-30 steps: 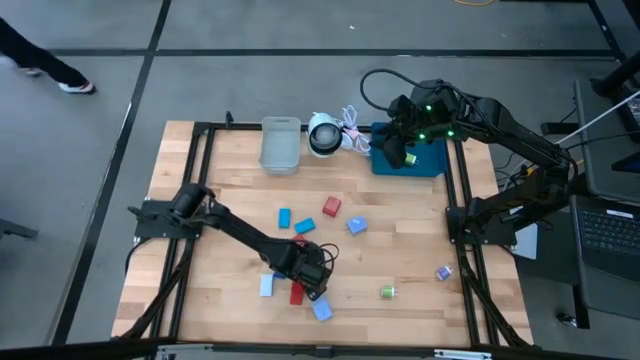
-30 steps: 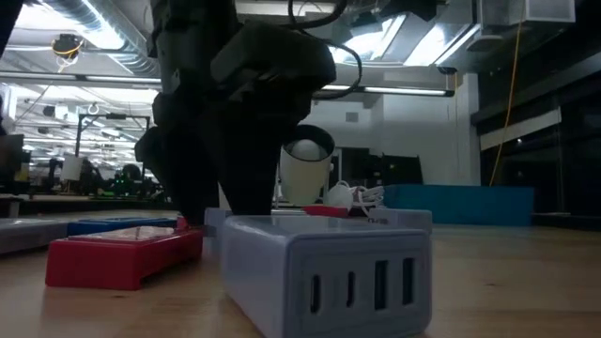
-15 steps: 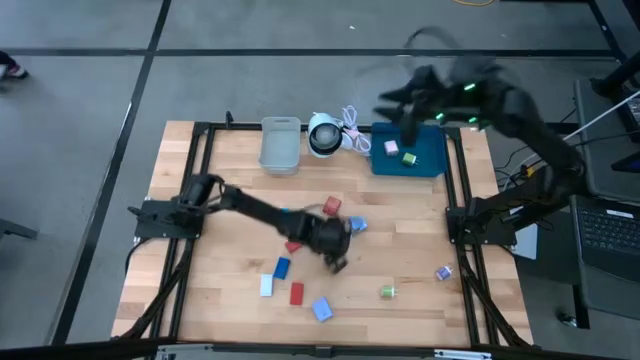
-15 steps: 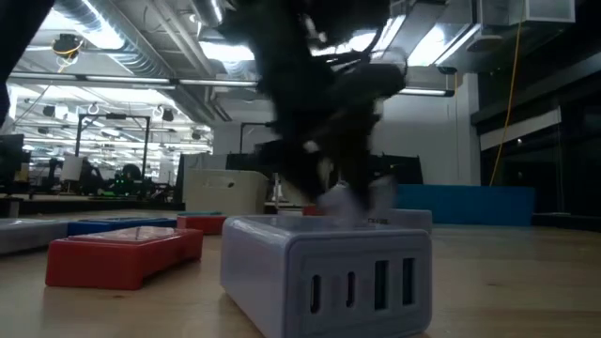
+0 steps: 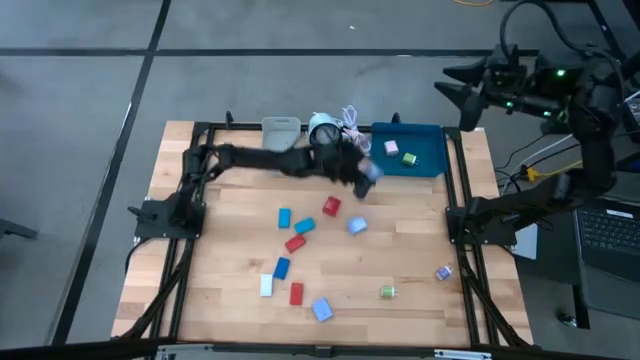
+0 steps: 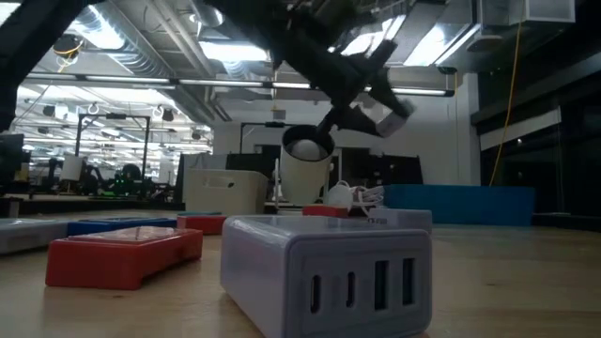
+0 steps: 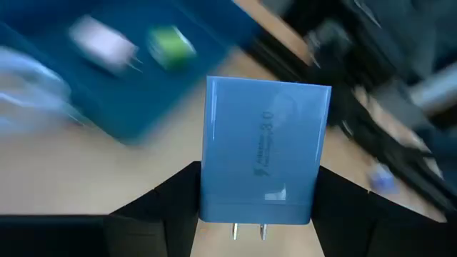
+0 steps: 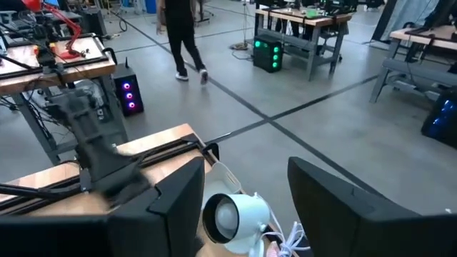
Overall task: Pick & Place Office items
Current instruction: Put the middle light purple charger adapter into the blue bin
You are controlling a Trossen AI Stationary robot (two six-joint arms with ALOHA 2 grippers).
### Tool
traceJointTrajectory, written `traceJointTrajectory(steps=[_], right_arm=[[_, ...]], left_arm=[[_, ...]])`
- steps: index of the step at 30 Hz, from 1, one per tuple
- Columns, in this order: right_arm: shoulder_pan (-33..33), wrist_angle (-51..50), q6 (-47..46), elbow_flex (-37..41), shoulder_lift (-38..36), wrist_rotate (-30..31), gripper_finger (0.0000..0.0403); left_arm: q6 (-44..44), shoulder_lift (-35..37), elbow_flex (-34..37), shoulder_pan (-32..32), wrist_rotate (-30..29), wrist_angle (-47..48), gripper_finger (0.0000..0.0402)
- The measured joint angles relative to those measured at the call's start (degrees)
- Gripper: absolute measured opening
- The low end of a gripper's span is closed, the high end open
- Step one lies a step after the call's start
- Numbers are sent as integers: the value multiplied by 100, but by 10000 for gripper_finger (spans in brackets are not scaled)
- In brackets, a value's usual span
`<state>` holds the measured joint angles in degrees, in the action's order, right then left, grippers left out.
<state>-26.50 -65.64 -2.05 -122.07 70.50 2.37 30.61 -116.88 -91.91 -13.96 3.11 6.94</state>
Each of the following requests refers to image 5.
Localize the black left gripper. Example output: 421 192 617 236
312 141 380 200

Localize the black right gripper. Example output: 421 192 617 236
433 43 539 132

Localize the light blue charger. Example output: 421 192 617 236
346 215 370 237
363 160 385 182
310 296 335 323

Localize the red charger block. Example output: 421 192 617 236
321 195 343 218

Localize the dark blue eraser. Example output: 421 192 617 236
272 256 292 281

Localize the blue plastic tray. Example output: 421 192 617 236
369 122 448 179

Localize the grey plastic bin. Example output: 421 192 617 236
260 116 303 152

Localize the white paper sheet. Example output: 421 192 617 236
513 225 539 261

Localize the grey side desk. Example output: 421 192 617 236
572 77 640 331

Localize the black laptop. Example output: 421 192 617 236
573 205 640 284

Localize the black rig beam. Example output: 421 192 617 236
0 337 640 360

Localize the grey furniture leg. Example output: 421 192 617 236
0 218 39 242

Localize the white pink cable bundle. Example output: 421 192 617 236
340 104 372 154

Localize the white round camera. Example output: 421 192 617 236
306 112 344 147

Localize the yellow cable with plug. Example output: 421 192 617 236
523 159 585 183

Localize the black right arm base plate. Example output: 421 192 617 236
446 204 517 246

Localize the black aluminium table frame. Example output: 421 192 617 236
112 112 534 351

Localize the silver bracket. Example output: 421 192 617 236
154 343 216 360
433 348 494 360

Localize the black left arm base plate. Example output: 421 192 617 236
127 199 206 240

